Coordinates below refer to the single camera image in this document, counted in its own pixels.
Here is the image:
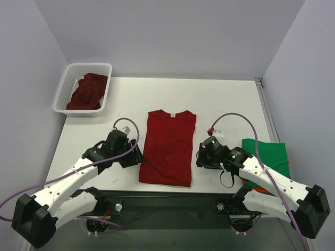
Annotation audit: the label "red t-shirt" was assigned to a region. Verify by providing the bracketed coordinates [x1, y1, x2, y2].
[139, 110, 197, 188]

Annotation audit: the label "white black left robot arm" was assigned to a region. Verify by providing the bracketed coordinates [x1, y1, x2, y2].
[12, 139, 140, 248]

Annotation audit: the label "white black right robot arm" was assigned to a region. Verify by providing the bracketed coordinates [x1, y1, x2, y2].
[196, 137, 331, 239]

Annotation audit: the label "dark red crumpled shirt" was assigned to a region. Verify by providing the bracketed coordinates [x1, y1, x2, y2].
[66, 73, 108, 110]

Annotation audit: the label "green folded t-shirt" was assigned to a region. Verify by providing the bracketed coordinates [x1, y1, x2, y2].
[241, 139, 291, 188]

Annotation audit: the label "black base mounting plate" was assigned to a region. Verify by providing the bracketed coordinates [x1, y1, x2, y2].
[86, 190, 256, 230]

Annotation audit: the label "white perforated plastic basket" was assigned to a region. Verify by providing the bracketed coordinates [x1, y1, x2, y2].
[53, 63, 112, 117]

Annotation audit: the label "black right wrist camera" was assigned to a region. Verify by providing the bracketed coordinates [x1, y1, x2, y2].
[202, 128, 225, 156]

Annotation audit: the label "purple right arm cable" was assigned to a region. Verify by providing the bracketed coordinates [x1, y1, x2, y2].
[210, 112, 309, 251]

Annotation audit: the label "aluminium frame rail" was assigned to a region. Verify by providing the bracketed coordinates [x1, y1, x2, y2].
[253, 76, 315, 251]

